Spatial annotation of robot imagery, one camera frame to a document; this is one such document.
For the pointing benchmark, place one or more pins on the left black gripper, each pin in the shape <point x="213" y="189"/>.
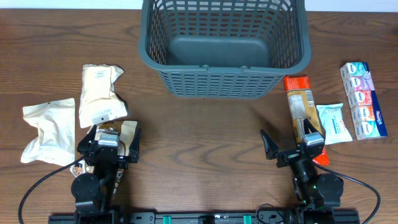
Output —
<point x="124" y="162"/>

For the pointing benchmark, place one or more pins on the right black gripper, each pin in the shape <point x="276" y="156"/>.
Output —
<point x="286" y="156"/>

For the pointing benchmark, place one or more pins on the orange cracker package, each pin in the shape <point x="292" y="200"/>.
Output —
<point x="301" y="104"/>

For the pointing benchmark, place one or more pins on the light blue wipes packet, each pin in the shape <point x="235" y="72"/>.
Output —
<point x="332" y="121"/>

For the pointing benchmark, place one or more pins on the multicolour tissue pack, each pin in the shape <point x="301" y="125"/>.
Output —
<point x="363" y="102"/>

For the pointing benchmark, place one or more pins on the grey plastic basket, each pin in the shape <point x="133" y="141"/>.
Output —
<point x="224" y="49"/>

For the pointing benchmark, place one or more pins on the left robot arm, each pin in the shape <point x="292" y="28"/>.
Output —
<point x="93" y="192"/>

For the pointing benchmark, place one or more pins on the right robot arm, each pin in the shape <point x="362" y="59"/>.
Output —
<point x="320" y="193"/>

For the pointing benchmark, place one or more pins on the brown snack pouch with window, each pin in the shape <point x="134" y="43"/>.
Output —
<point x="125" y="130"/>

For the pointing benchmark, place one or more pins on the beige pouch upper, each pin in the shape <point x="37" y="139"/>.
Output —
<point x="98" y="101"/>

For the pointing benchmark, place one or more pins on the beige pouch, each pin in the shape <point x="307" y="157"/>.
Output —
<point x="55" y="123"/>
<point x="98" y="101"/>

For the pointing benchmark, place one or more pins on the beige pouch far left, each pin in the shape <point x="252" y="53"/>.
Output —
<point x="55" y="123"/>

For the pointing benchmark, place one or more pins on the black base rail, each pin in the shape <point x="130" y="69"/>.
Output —
<point x="260" y="217"/>

